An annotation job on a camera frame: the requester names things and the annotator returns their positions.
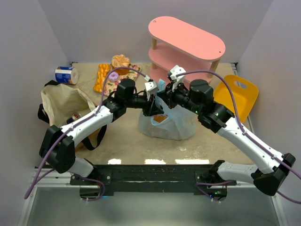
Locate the glazed cruller donut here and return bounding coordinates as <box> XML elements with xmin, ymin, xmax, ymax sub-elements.
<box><xmin>153</xmin><ymin>114</ymin><xmax>168</xmax><ymax>124</ymax></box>

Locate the blue printed plastic bag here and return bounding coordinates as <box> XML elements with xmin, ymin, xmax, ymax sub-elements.
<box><xmin>137</xmin><ymin>79</ymin><xmax>197</xmax><ymax>141</ymax></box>

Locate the silver drink can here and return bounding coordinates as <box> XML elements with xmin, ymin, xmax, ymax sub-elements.
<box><xmin>66</xmin><ymin>113</ymin><xmax>81</xmax><ymax>124</ymax></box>

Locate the brown paper tote bag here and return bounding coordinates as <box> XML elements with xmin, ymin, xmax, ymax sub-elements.
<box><xmin>37</xmin><ymin>80</ymin><xmax>108</xmax><ymax>151</ymax></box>

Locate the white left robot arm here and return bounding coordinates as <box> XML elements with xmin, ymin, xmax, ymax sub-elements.
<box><xmin>39</xmin><ymin>79</ymin><xmax>163</xmax><ymax>178</ymax></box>

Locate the floral rectangular tray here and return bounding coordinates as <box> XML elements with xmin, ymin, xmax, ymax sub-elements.
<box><xmin>94</xmin><ymin>63</ymin><xmax>142</xmax><ymax>97</ymax></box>

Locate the purple frosted donut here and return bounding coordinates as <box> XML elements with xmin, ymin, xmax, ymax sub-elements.
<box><xmin>108</xmin><ymin>72</ymin><xmax>119</xmax><ymax>82</ymax></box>

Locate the orange frosted cupcake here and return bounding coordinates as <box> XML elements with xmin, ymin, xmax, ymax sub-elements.
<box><xmin>111</xmin><ymin>54</ymin><xmax>130</xmax><ymax>75</ymax></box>

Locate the twisted orange bread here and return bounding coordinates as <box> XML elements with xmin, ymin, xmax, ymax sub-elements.
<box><xmin>94</xmin><ymin>64</ymin><xmax>110</xmax><ymax>93</ymax></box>

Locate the pink three-tier shelf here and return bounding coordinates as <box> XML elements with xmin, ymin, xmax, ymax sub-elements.
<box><xmin>148</xmin><ymin>16</ymin><xmax>226</xmax><ymax>82</ymax></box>

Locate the yellow plastic basket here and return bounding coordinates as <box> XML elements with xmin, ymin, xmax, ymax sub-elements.
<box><xmin>214</xmin><ymin>74</ymin><xmax>259</xmax><ymax>123</ymax></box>

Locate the blue white carton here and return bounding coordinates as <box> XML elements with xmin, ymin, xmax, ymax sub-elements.
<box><xmin>55</xmin><ymin>67</ymin><xmax>79</xmax><ymax>85</ymax></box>

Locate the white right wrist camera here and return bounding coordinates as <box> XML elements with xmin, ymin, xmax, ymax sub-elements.
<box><xmin>167</xmin><ymin>65</ymin><xmax>186</xmax><ymax>92</ymax></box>

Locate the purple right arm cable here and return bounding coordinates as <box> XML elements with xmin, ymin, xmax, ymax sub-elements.
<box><xmin>175</xmin><ymin>70</ymin><xmax>301</xmax><ymax>204</ymax></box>

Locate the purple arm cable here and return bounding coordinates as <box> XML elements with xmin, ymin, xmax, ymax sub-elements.
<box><xmin>24</xmin><ymin>67</ymin><xmax>151</xmax><ymax>200</ymax></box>
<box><xmin>175</xmin><ymin>70</ymin><xmax>301</xmax><ymax>204</ymax></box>

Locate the black table front frame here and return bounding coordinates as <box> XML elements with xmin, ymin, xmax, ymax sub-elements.
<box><xmin>70</xmin><ymin>161</ymin><xmax>236</xmax><ymax>198</ymax></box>

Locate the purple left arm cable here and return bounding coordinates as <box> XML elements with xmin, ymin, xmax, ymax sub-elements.
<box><xmin>24</xmin><ymin>67</ymin><xmax>151</xmax><ymax>200</ymax></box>

